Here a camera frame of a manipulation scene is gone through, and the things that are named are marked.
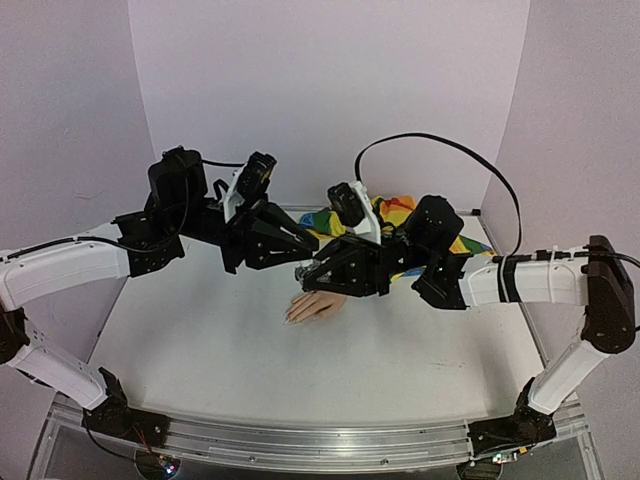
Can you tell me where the clear nail polish bottle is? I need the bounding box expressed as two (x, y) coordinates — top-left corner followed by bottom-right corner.
(294, 263), (318, 283)

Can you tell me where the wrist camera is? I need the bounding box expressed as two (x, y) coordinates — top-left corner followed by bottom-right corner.
(221, 151), (277, 223)
(327, 180), (381, 244)

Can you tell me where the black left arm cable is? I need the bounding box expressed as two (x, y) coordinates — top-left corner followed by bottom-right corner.
(79, 404), (146, 464)

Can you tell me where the colourful rainbow jacket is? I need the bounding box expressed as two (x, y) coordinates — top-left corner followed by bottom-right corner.
(298, 194), (501, 281)

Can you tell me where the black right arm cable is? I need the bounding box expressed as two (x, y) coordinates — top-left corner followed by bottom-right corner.
(353, 132), (525, 261)

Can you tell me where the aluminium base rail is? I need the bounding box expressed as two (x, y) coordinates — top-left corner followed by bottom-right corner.
(28, 395), (602, 479)

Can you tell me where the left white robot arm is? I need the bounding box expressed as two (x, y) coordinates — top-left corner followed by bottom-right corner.
(1, 146), (319, 447)

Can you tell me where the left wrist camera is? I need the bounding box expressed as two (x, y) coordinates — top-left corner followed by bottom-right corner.
(221, 151), (277, 223)

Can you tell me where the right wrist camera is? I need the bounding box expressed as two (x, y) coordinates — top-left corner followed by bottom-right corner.
(327, 180), (381, 244)

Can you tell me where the mannequin hand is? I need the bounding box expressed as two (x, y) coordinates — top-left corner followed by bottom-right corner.
(285, 291), (347, 324)

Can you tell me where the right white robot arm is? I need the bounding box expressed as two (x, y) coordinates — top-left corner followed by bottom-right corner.
(295, 195), (638, 459)

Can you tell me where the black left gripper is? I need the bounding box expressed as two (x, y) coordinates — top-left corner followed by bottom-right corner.
(173, 194), (324, 277)

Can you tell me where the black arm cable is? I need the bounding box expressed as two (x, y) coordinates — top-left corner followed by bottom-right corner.
(353, 132), (525, 261)
(79, 404), (146, 464)

